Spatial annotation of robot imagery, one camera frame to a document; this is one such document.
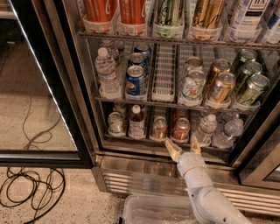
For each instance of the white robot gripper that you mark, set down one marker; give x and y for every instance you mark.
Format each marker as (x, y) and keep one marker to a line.
(189, 161)

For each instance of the red coke can front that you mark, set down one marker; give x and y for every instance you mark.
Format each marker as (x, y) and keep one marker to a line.
(180, 130)

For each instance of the red coke can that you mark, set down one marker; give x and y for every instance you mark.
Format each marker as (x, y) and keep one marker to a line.
(180, 113)
(180, 130)

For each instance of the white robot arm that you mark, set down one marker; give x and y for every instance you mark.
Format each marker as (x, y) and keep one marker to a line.
(209, 205)

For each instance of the gold can bottom shelf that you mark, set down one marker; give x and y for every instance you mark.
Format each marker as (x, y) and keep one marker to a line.
(159, 128)

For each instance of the clear water bottle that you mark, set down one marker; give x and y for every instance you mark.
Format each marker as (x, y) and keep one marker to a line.
(225, 137)
(204, 129)

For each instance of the red coke can behind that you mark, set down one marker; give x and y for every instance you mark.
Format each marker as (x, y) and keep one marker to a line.
(180, 113)

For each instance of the white 7up can front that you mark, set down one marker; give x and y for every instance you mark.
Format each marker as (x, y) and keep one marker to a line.
(193, 84)

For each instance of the copper can front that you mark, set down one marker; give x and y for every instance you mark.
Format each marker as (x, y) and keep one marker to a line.
(223, 84)

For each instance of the copper can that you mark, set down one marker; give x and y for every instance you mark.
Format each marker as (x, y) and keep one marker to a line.
(218, 66)
(223, 84)

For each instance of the white can bottom left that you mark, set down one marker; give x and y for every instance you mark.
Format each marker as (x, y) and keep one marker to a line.
(115, 124)

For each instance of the blue pepsi can front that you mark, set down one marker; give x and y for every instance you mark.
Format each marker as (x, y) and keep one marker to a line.
(136, 83)

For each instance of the blue pepsi can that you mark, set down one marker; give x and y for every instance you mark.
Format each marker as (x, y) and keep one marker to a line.
(143, 48)
(136, 83)
(137, 59)

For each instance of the white can behind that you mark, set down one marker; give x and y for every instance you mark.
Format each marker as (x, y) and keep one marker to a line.
(192, 63)

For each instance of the green can front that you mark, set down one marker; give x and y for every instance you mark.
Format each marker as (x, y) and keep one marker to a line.
(255, 87)

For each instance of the copper can behind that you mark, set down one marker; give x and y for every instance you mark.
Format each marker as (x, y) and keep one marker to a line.
(218, 66)

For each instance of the stainless steel fridge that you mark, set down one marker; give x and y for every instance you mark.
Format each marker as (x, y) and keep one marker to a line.
(247, 173)

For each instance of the clear water bottle middle shelf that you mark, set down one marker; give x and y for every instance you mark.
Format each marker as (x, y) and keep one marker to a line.
(106, 68)

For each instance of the blue pepsi can middle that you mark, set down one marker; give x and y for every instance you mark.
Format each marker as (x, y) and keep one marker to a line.
(137, 59)

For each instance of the green can middle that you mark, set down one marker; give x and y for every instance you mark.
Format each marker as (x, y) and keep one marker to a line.
(247, 70)

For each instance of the blue pepsi can back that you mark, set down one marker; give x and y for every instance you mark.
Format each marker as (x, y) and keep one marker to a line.
(143, 48)

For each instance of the green can back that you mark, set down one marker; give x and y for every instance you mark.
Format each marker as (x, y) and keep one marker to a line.
(241, 58)

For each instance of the gold tall can top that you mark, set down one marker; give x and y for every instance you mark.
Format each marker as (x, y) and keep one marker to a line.
(207, 13)

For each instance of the green tall can top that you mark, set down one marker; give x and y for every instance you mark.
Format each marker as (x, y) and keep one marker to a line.
(169, 12)

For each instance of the orange tall can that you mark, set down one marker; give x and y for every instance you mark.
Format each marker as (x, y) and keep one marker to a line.
(100, 11)
(132, 12)

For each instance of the glass fridge door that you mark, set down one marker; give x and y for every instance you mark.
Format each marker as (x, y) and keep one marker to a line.
(43, 120)

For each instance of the orange tall can left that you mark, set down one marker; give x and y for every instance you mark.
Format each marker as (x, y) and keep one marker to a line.
(100, 11)

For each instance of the clear water bottle bottom right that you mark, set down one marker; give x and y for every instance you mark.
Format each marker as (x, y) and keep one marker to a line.
(225, 137)

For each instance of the brown tea bottle white cap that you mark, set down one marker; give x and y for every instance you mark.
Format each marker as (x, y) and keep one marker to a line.
(136, 123)

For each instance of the clear plastic bin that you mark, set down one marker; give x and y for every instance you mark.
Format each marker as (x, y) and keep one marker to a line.
(147, 209)

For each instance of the white labelled bottle top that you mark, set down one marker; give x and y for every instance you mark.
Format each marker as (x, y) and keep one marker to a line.
(247, 14)

